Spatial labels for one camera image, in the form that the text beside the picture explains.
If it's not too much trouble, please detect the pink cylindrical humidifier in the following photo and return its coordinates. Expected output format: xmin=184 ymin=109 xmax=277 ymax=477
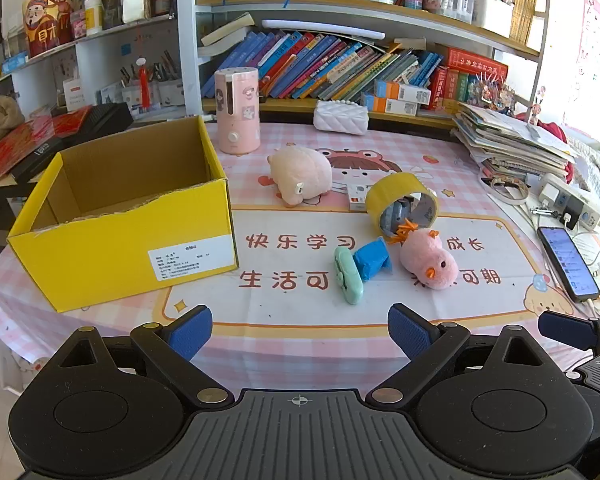
xmin=214 ymin=67 xmax=262 ymax=155

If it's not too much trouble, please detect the white rolled tube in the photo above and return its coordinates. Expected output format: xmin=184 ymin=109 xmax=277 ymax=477
xmin=261 ymin=19 xmax=387 ymax=41

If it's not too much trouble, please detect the white pen box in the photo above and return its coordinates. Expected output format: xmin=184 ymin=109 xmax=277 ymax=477
xmin=472 ymin=0 xmax=515 ymax=38

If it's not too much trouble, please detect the mint green plastic gadget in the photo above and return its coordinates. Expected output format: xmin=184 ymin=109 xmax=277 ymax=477
xmin=333 ymin=246 xmax=365 ymax=306

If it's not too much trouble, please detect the flat black box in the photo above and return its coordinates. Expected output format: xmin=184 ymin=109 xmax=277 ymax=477
xmin=10 ymin=136 xmax=66 ymax=183

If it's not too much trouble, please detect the beige knitted cloth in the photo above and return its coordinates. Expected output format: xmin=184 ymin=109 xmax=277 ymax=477
xmin=0 ymin=95 xmax=26 ymax=153

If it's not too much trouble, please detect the white red label box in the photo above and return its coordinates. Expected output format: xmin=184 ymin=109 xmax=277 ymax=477
xmin=62 ymin=77 xmax=88 ymax=111

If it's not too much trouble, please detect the yellow tape roll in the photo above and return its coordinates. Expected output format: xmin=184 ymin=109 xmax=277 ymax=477
xmin=365 ymin=172 xmax=439 ymax=237

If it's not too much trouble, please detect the white power strip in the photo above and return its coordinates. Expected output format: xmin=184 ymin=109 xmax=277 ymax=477
xmin=537 ymin=172 xmax=600 ymax=231

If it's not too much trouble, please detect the white plastic bottle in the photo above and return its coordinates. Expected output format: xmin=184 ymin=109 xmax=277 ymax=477
xmin=84 ymin=0 xmax=105 ymax=36

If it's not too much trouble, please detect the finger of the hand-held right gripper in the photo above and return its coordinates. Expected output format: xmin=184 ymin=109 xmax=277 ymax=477
xmin=537 ymin=310 xmax=600 ymax=356

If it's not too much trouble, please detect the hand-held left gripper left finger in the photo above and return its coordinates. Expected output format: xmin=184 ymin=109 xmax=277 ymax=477
xmin=45 ymin=305 xmax=236 ymax=409

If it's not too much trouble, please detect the long row of slanted books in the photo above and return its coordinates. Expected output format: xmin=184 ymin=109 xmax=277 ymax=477
xmin=200 ymin=30 xmax=511 ymax=111

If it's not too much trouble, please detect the white quilted purse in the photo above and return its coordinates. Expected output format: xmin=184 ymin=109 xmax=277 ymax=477
xmin=313 ymin=100 xmax=370 ymax=136

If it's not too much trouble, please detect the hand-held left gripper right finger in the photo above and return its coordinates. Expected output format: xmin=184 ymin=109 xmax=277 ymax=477
xmin=364 ymin=304 xmax=556 ymax=408

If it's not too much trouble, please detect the thick red dictionary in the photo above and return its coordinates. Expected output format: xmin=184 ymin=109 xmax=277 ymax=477
xmin=447 ymin=47 xmax=509 ymax=81

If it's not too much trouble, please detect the orange white carton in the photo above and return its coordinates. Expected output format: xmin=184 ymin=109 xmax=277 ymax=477
xmin=375 ymin=80 xmax=432 ymax=103
xmin=362 ymin=94 xmax=420 ymax=117

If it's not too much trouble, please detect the thick cream book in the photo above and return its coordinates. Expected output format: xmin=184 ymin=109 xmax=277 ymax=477
xmin=199 ymin=11 xmax=256 ymax=57

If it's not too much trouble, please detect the pink pig plush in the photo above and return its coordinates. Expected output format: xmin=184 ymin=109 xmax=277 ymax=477
xmin=266 ymin=147 xmax=333 ymax=207

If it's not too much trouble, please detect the pink chick plush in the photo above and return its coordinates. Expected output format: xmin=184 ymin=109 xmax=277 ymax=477
xmin=387 ymin=219 xmax=459 ymax=291

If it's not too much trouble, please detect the white wooden bookshelf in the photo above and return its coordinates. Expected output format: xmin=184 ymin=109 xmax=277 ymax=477
xmin=0 ymin=0 xmax=553 ymax=131

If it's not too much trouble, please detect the red gold figurine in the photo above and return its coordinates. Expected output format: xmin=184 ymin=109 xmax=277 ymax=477
xmin=24 ymin=0 xmax=73 ymax=58

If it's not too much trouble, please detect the black smartphone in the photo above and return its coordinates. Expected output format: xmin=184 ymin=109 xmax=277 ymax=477
xmin=536 ymin=226 xmax=600 ymax=303

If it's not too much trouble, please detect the red tassel ornament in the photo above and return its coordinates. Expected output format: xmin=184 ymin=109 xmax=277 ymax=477
xmin=135 ymin=57 xmax=153 ymax=111

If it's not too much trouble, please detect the yellow cardboard box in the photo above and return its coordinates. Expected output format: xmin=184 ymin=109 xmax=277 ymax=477
xmin=7 ymin=115 xmax=240 ymax=313

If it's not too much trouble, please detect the colourful paper ornament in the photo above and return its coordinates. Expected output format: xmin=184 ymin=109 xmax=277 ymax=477
xmin=467 ymin=72 xmax=517 ymax=117

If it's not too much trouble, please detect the pile of red packets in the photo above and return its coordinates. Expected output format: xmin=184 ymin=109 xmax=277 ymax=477
xmin=0 ymin=107 xmax=93 ymax=196

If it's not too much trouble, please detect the stack of paper booklets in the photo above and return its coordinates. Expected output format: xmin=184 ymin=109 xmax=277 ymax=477
xmin=450 ymin=102 xmax=578 ymax=181

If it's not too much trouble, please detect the white desk pen organizer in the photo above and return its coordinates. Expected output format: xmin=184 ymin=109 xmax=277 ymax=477
xmin=120 ymin=62 xmax=186 ymax=108

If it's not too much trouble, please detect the black keyboard piano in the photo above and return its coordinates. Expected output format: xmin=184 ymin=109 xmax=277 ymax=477
xmin=55 ymin=102 xmax=135 ymax=147

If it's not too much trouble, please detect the small white orange box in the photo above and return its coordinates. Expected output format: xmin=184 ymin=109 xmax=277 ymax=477
xmin=346 ymin=183 xmax=371 ymax=213

